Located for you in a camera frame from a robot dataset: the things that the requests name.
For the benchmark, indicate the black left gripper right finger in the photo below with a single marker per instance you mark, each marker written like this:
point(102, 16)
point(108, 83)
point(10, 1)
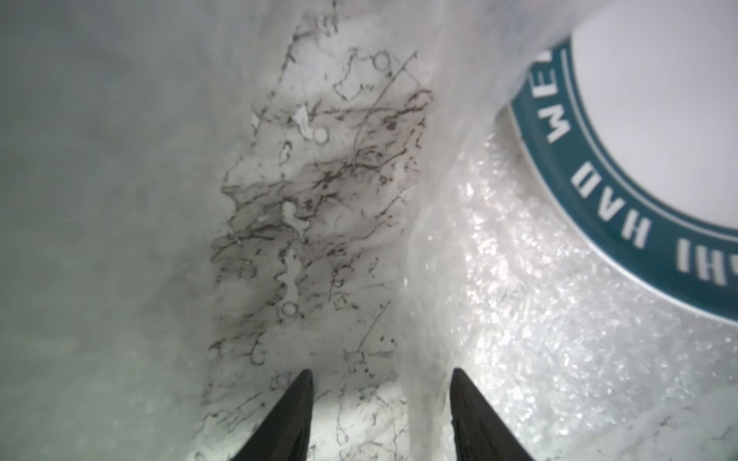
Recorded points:
point(480, 434)

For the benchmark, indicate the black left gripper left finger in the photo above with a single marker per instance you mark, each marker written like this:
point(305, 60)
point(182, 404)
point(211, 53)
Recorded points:
point(284, 433)

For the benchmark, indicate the clear bubble wrap sheet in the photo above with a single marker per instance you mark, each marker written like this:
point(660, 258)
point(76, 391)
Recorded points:
point(201, 199)

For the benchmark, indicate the teal rimmed plate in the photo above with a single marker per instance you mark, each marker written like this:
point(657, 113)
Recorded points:
point(631, 125)

